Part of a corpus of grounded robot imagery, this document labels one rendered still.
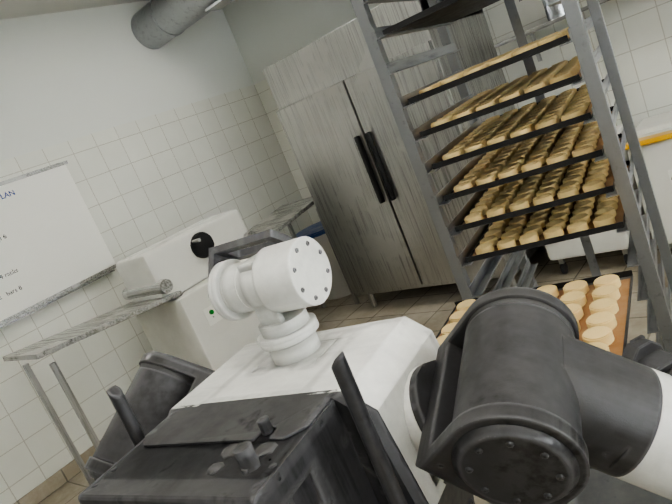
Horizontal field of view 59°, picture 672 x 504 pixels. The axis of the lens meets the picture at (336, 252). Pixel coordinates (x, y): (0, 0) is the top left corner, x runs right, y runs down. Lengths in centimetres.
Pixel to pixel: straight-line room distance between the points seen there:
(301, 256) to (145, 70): 483
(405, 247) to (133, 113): 242
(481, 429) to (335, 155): 401
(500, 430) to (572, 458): 5
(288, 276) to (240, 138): 516
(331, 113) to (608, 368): 390
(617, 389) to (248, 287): 32
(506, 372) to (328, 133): 397
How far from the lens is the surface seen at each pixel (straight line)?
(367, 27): 158
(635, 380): 50
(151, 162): 507
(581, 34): 146
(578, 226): 159
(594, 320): 118
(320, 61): 432
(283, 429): 47
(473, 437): 42
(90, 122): 493
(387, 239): 437
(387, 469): 47
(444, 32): 215
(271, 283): 55
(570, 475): 44
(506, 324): 48
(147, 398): 73
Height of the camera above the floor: 154
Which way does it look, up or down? 12 degrees down
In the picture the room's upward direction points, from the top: 23 degrees counter-clockwise
